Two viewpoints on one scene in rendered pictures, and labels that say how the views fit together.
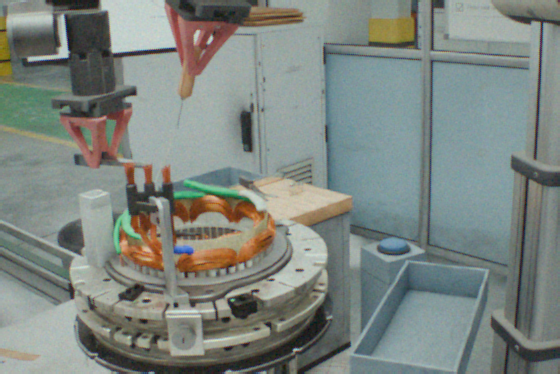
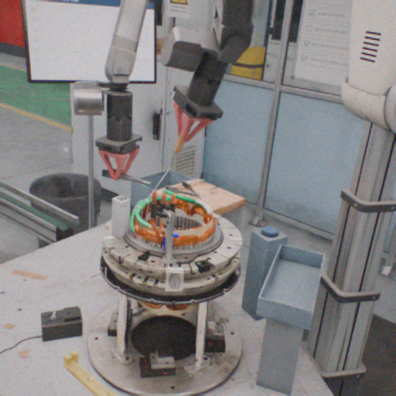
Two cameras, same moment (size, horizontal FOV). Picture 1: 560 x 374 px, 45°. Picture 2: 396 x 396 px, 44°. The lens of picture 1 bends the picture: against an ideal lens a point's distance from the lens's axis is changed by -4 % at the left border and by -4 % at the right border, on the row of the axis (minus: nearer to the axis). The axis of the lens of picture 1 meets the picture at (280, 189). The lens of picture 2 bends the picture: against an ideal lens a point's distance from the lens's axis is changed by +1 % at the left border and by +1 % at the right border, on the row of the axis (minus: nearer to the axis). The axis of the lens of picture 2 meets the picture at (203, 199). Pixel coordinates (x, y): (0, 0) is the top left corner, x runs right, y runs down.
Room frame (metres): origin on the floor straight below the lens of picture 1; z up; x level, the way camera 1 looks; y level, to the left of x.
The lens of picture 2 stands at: (-0.18, 0.16, 1.61)
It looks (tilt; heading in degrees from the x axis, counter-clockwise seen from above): 23 degrees down; 353
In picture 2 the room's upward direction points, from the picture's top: 5 degrees clockwise
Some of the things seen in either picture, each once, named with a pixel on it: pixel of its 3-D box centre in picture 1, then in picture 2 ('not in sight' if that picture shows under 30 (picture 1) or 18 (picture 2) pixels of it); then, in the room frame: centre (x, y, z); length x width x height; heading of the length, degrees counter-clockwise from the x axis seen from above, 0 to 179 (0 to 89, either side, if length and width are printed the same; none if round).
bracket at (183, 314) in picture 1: (186, 329); (174, 278); (0.66, 0.10, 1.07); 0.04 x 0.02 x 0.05; 90
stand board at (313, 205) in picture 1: (269, 204); (199, 199); (1.12, 0.02, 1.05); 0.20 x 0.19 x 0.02; 42
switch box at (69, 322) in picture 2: not in sight; (61, 322); (0.85, 0.37, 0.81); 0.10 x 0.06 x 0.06; 104
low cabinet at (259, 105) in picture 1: (223, 139); (137, 127); (3.56, 0.28, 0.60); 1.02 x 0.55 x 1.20; 47
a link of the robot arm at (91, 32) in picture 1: (83, 31); (117, 103); (0.89, 0.24, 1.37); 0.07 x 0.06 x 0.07; 100
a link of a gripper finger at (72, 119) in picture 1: (97, 131); (118, 159); (0.90, 0.24, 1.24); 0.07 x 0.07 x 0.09; 60
